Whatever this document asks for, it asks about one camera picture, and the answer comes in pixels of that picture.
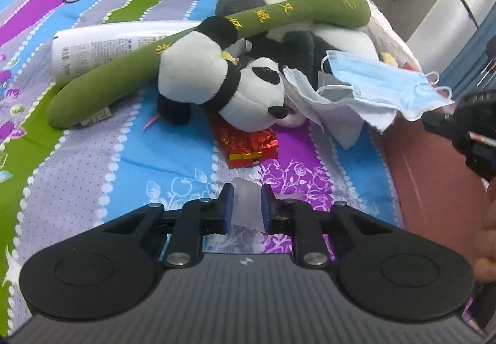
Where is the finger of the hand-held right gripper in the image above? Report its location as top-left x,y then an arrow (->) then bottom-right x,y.
421,111 -> 460,140

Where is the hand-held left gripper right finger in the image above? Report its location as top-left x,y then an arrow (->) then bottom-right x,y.
260,185 -> 393,269

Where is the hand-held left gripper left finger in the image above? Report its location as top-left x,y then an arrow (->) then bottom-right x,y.
103,183 -> 235,269

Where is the translucent plastic pouch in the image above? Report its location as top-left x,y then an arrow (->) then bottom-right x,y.
230,178 -> 269,233

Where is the red foil packet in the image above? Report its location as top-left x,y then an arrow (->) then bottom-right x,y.
207,110 -> 280,170

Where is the blue face mask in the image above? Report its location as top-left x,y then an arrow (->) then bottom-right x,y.
320,49 -> 455,122

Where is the white face mask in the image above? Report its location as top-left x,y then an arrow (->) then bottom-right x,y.
282,65 -> 398,148

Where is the panda plush toy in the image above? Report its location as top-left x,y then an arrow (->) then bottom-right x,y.
156,16 -> 301,132

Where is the person's right hand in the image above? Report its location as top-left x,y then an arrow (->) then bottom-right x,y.
473,178 -> 496,283

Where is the blue fabric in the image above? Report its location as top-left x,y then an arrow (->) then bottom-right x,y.
441,12 -> 496,97

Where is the floral striped bedsheet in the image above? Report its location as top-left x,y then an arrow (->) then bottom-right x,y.
0,0 -> 421,331

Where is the grey penguin plush toy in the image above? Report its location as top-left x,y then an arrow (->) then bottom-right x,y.
215,0 -> 400,97

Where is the green plush stick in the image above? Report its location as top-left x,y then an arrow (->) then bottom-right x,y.
48,0 -> 372,130

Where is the white spray bottle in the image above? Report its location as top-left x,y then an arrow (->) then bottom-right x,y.
51,20 -> 253,85

